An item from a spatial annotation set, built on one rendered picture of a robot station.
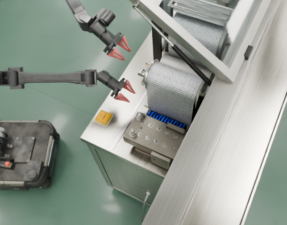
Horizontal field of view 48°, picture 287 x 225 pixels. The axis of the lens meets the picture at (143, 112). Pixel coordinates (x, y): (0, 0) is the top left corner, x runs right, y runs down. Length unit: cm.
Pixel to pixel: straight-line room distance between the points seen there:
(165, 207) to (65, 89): 242
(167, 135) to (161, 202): 79
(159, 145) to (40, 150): 126
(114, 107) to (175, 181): 106
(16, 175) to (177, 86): 156
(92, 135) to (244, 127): 90
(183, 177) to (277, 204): 187
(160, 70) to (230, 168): 57
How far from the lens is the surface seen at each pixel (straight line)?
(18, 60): 353
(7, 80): 174
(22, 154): 261
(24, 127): 274
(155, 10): 92
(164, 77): 142
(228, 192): 107
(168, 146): 156
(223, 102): 95
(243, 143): 114
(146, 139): 158
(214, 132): 90
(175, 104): 150
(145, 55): 204
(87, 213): 258
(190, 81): 141
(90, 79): 161
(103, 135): 176
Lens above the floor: 245
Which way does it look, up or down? 59 degrees down
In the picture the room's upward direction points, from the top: 7 degrees counter-clockwise
